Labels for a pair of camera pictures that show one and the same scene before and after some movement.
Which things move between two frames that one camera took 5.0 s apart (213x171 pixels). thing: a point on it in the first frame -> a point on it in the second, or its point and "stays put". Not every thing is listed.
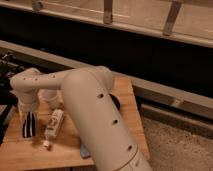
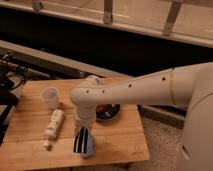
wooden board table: (56, 146) stays put
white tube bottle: (52, 127) stays put
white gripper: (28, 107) -> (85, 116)
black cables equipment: (8, 96) stays put
